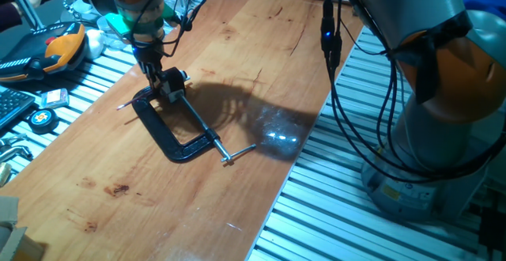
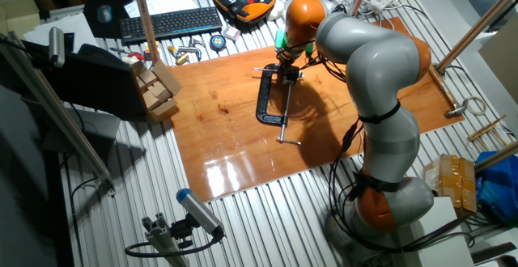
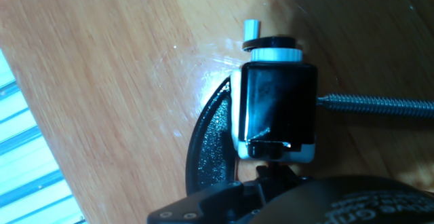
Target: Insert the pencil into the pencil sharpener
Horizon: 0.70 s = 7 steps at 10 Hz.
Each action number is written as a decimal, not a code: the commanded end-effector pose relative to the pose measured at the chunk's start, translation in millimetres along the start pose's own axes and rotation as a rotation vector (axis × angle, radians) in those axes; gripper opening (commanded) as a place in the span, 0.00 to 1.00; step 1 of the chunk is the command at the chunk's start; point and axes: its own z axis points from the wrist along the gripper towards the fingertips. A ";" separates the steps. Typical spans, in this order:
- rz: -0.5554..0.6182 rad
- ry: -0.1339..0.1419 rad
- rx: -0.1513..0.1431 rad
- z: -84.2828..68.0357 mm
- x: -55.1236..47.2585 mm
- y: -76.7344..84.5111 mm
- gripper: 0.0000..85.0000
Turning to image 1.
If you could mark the black metal C-clamp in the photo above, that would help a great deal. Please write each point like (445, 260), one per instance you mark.
(160, 136)

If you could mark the glossy orange wooden board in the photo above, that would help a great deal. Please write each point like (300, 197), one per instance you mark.
(118, 213)

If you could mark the brass fitting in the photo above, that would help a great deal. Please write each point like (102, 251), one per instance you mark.
(4, 174)

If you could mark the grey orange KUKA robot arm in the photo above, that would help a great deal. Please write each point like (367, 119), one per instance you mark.
(415, 16)

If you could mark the chrome faucet part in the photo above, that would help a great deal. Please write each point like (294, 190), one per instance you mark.
(13, 150)

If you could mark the thin red pencil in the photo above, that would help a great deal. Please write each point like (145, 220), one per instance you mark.
(132, 102)

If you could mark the dark sleeved person forearm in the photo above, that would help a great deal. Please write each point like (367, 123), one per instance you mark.
(10, 13)

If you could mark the blue plastic bag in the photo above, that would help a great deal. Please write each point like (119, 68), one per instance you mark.
(482, 2)

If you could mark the clear plastic jar white lid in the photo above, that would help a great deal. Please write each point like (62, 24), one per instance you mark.
(104, 35)

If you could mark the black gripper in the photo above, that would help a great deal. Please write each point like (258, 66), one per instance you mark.
(150, 55)

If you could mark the round black tape measure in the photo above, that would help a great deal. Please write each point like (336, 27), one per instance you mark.
(42, 120)

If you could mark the grey slanted metal bar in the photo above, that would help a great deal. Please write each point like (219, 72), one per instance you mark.
(23, 2)

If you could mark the black orange teach pendant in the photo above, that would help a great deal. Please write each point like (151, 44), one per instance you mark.
(23, 47)

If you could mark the black computer keyboard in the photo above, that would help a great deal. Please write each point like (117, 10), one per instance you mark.
(12, 107)

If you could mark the white rounded plastic object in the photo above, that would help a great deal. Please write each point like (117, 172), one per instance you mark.
(95, 43)

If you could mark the small white pink box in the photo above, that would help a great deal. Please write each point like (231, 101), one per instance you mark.
(55, 98)

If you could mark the black white pencil sharpener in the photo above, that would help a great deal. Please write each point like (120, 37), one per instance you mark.
(176, 83)

